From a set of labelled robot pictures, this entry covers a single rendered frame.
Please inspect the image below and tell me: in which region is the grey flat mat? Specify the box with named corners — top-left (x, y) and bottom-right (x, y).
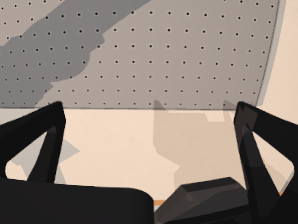
top-left (0, 0), bottom-right (280, 111)

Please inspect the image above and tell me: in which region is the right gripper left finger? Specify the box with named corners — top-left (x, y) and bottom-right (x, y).
top-left (0, 101), bottom-right (66, 183)

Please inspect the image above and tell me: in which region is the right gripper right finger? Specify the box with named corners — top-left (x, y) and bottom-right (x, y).
top-left (233, 101), bottom-right (298, 224)

